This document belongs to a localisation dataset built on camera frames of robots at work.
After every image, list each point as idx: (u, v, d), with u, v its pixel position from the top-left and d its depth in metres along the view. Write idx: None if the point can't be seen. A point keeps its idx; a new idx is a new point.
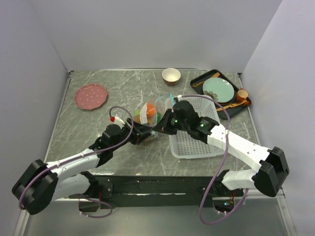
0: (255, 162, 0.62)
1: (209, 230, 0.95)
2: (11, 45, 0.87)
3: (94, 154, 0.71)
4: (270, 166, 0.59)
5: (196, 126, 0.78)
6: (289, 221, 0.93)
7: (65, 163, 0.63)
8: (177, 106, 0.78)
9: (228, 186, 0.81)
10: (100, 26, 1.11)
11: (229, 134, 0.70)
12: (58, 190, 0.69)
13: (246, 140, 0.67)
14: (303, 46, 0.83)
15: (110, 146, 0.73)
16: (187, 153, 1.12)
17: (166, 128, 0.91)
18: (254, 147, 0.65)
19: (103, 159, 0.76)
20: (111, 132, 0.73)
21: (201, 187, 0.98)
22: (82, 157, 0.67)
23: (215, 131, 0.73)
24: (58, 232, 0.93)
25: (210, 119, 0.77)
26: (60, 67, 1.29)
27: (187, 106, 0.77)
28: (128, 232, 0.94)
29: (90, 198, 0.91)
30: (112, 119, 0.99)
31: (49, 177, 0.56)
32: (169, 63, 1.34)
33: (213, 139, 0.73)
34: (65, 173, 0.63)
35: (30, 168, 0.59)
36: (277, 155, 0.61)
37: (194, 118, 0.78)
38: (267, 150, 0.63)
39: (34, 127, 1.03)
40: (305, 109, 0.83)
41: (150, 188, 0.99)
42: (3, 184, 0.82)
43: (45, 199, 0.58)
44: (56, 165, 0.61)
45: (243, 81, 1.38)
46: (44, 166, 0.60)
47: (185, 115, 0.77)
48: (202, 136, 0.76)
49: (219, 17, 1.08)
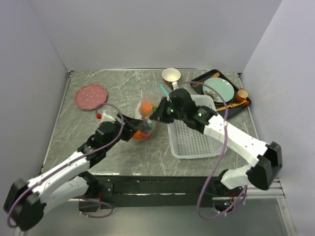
0: (253, 156, 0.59)
1: (210, 230, 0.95)
2: (11, 45, 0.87)
3: (82, 158, 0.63)
4: (267, 162, 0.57)
5: (193, 114, 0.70)
6: (289, 221, 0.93)
7: (48, 178, 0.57)
8: (174, 93, 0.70)
9: (227, 185, 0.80)
10: (100, 25, 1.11)
11: (228, 126, 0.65)
12: (52, 200, 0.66)
13: (244, 133, 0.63)
14: (303, 45, 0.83)
15: (103, 146, 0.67)
16: (187, 153, 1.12)
17: (162, 118, 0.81)
18: (252, 141, 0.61)
19: (96, 159, 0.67)
20: (105, 129, 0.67)
21: (200, 187, 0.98)
22: (68, 165, 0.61)
23: (213, 121, 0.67)
24: (58, 232, 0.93)
25: (209, 109, 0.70)
26: (60, 67, 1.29)
27: (184, 94, 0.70)
28: (128, 232, 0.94)
29: (88, 198, 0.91)
30: (99, 116, 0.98)
31: (32, 199, 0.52)
32: (169, 63, 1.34)
33: (210, 130, 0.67)
34: (52, 187, 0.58)
35: (12, 189, 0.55)
36: (275, 150, 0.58)
37: (192, 107, 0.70)
38: (265, 144, 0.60)
39: (34, 127, 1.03)
40: (305, 109, 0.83)
41: (150, 188, 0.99)
42: (3, 184, 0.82)
43: (34, 215, 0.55)
44: (38, 183, 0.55)
45: (243, 81, 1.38)
46: (26, 186, 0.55)
47: (182, 103, 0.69)
48: (198, 126, 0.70)
49: (219, 17, 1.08)
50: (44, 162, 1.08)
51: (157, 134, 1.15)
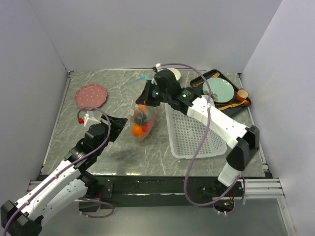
0: (232, 138, 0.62)
1: (209, 230, 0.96)
2: (11, 45, 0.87)
3: (69, 168, 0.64)
4: (245, 143, 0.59)
5: (177, 95, 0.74)
6: (289, 222, 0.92)
7: (36, 195, 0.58)
8: (158, 74, 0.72)
9: (225, 182, 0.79)
10: (100, 25, 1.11)
11: (211, 108, 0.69)
12: (49, 211, 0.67)
13: (227, 117, 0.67)
14: (303, 45, 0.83)
15: (93, 149, 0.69)
16: (187, 152, 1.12)
17: (148, 101, 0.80)
18: (233, 124, 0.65)
19: (86, 163, 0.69)
20: (94, 132, 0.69)
21: (201, 187, 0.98)
22: (55, 178, 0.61)
23: (197, 103, 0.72)
24: (58, 232, 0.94)
25: (193, 91, 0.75)
26: (60, 67, 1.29)
27: (169, 74, 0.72)
28: (128, 232, 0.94)
29: (84, 198, 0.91)
30: (81, 121, 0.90)
31: (23, 219, 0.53)
32: (169, 63, 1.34)
33: (194, 111, 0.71)
34: (43, 203, 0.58)
35: (2, 212, 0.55)
36: (253, 133, 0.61)
37: (176, 88, 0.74)
38: (245, 128, 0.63)
39: (34, 127, 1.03)
40: (305, 109, 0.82)
41: (150, 188, 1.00)
42: (4, 184, 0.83)
43: (33, 230, 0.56)
44: (25, 203, 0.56)
45: (243, 81, 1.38)
46: (15, 207, 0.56)
47: (167, 84, 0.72)
48: (182, 106, 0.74)
49: (219, 17, 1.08)
50: (44, 162, 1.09)
51: (157, 134, 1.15)
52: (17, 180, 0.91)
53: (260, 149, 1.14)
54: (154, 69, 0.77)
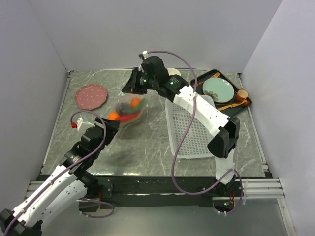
0: (214, 128, 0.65)
1: (210, 230, 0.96)
2: (11, 45, 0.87)
3: (65, 173, 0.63)
4: (226, 133, 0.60)
5: (165, 82, 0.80)
6: (289, 222, 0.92)
7: (32, 203, 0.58)
8: (147, 61, 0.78)
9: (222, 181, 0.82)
10: (100, 25, 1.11)
11: (197, 97, 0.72)
12: (49, 215, 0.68)
13: (211, 106, 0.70)
14: (303, 45, 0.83)
15: (89, 153, 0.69)
16: (186, 153, 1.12)
17: (136, 89, 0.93)
18: (216, 113, 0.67)
19: (82, 167, 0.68)
20: (90, 135, 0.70)
21: (201, 187, 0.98)
22: (50, 184, 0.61)
23: (184, 91, 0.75)
24: (58, 232, 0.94)
25: (181, 79, 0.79)
26: (60, 67, 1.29)
27: (157, 62, 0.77)
28: (128, 232, 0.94)
29: (84, 198, 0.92)
30: (74, 125, 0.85)
31: (20, 228, 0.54)
32: (169, 63, 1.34)
33: (180, 100, 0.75)
34: (39, 210, 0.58)
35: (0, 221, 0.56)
36: (235, 124, 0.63)
37: (164, 75, 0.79)
38: (227, 118, 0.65)
39: (34, 127, 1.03)
40: (305, 109, 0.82)
41: (150, 188, 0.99)
42: (4, 184, 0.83)
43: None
44: (22, 212, 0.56)
45: (243, 81, 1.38)
46: (11, 216, 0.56)
47: (154, 70, 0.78)
48: (169, 94, 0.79)
49: (219, 17, 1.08)
50: (44, 162, 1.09)
51: (156, 134, 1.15)
52: (17, 180, 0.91)
53: (260, 149, 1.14)
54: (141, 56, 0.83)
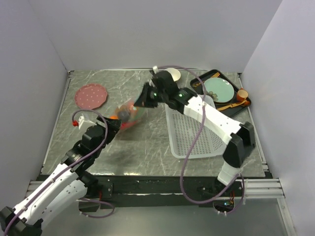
0: (227, 134, 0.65)
1: (210, 230, 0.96)
2: (11, 45, 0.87)
3: (66, 171, 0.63)
4: (239, 139, 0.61)
5: (174, 95, 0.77)
6: (289, 221, 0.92)
7: (33, 201, 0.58)
8: (156, 74, 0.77)
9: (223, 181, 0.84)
10: (100, 25, 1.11)
11: (205, 106, 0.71)
12: (49, 214, 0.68)
13: (222, 114, 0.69)
14: (303, 45, 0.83)
15: (90, 151, 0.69)
16: (187, 152, 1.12)
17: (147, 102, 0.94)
18: (227, 120, 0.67)
19: (83, 166, 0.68)
20: (92, 134, 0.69)
21: (201, 187, 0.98)
22: (52, 182, 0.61)
23: (193, 101, 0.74)
24: (58, 232, 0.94)
25: (189, 90, 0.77)
26: (60, 67, 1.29)
27: (166, 75, 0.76)
28: (128, 232, 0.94)
29: (86, 198, 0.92)
30: (75, 124, 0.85)
31: (21, 225, 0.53)
32: (169, 63, 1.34)
33: (190, 110, 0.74)
34: (40, 208, 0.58)
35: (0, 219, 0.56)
36: (248, 130, 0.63)
37: (173, 88, 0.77)
38: (239, 124, 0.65)
39: (34, 127, 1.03)
40: (305, 109, 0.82)
41: (150, 188, 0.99)
42: (4, 184, 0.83)
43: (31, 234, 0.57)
44: (23, 209, 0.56)
45: (243, 81, 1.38)
46: (13, 213, 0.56)
47: (164, 84, 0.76)
48: (178, 106, 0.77)
49: (219, 17, 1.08)
50: (44, 162, 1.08)
51: (157, 134, 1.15)
52: (17, 180, 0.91)
53: (260, 149, 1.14)
54: (151, 71, 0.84)
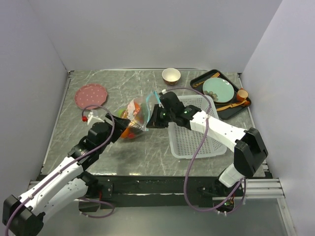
0: (232, 141, 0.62)
1: (210, 230, 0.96)
2: (11, 45, 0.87)
3: (73, 164, 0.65)
4: (244, 144, 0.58)
5: (181, 112, 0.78)
6: (289, 221, 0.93)
7: (40, 190, 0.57)
8: (162, 96, 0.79)
9: (225, 182, 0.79)
10: (100, 25, 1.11)
11: (209, 118, 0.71)
12: (51, 208, 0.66)
13: (225, 123, 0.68)
14: (303, 46, 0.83)
15: (96, 147, 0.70)
16: (187, 153, 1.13)
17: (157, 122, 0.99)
18: (231, 128, 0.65)
19: (89, 161, 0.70)
20: (98, 130, 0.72)
21: (201, 187, 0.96)
22: (59, 174, 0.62)
23: (197, 115, 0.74)
24: (58, 232, 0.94)
25: (194, 106, 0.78)
26: (60, 67, 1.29)
27: (171, 95, 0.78)
28: (128, 232, 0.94)
29: (86, 198, 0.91)
30: (84, 119, 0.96)
31: (27, 213, 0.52)
32: (169, 63, 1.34)
33: (195, 124, 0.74)
34: (45, 198, 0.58)
35: (5, 207, 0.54)
36: (253, 134, 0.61)
37: (179, 106, 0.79)
38: (243, 131, 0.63)
39: (34, 127, 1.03)
40: (305, 109, 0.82)
41: (150, 188, 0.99)
42: (4, 184, 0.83)
43: (33, 226, 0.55)
44: (29, 197, 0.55)
45: (243, 81, 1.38)
46: (18, 201, 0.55)
47: (170, 103, 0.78)
48: (185, 123, 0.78)
49: (219, 17, 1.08)
50: (44, 162, 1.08)
51: (157, 134, 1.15)
52: (17, 180, 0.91)
53: None
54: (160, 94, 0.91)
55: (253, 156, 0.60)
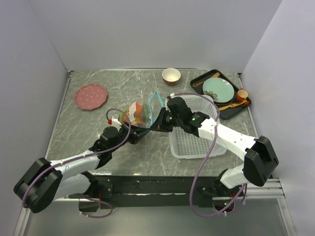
0: (242, 150, 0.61)
1: (210, 229, 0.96)
2: (11, 46, 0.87)
3: (94, 155, 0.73)
4: (255, 153, 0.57)
5: (188, 120, 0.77)
6: (289, 221, 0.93)
7: (69, 162, 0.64)
8: (171, 101, 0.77)
9: (227, 184, 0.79)
10: (100, 26, 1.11)
11: (218, 126, 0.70)
12: (60, 189, 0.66)
13: (234, 131, 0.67)
14: (304, 46, 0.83)
15: (108, 149, 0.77)
16: (186, 153, 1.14)
17: (162, 126, 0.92)
18: (240, 136, 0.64)
19: (103, 161, 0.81)
20: (109, 134, 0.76)
21: (201, 187, 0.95)
22: (83, 157, 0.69)
23: (204, 123, 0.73)
24: (57, 233, 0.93)
25: (202, 113, 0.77)
26: (60, 67, 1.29)
27: (179, 101, 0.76)
28: (127, 232, 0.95)
29: (92, 198, 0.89)
30: (110, 122, 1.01)
31: (55, 173, 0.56)
32: (169, 63, 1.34)
33: (203, 131, 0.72)
34: (69, 171, 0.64)
35: (34, 166, 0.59)
36: (263, 143, 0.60)
37: (187, 113, 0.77)
38: (253, 139, 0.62)
39: (34, 127, 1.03)
40: (305, 109, 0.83)
41: (150, 188, 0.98)
42: (3, 184, 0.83)
43: (49, 197, 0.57)
44: (60, 164, 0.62)
45: (243, 81, 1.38)
46: (47, 164, 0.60)
47: (178, 109, 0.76)
48: (193, 130, 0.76)
49: (218, 17, 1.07)
50: None
51: (157, 134, 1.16)
52: (17, 180, 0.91)
53: None
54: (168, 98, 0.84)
55: (264, 165, 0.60)
